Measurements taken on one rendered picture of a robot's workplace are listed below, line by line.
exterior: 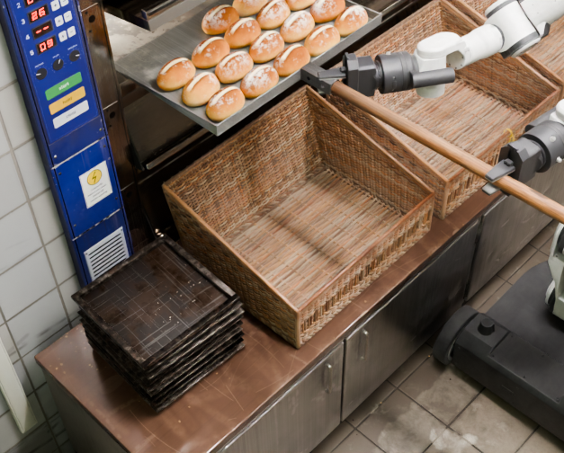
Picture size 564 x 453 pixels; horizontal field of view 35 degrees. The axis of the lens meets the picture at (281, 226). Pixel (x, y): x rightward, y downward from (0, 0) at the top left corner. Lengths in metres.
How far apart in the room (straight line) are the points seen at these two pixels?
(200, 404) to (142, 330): 0.24
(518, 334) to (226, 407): 1.07
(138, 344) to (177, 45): 0.70
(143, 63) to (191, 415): 0.83
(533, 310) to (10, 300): 1.60
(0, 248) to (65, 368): 0.38
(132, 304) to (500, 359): 1.18
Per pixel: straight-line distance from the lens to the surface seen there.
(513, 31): 2.17
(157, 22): 1.84
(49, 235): 2.16
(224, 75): 1.99
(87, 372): 2.27
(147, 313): 2.09
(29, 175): 2.02
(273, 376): 2.20
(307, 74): 2.00
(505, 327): 2.84
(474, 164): 1.81
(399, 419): 2.82
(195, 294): 2.11
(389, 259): 2.39
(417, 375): 2.91
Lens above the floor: 2.42
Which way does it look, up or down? 47 degrees down
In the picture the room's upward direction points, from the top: 2 degrees counter-clockwise
